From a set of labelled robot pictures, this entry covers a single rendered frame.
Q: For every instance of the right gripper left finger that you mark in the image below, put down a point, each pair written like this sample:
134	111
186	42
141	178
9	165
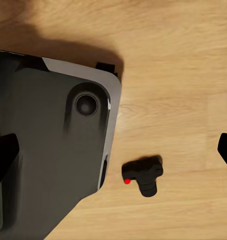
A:
9	149

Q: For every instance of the digital camera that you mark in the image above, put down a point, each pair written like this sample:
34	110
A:
144	172

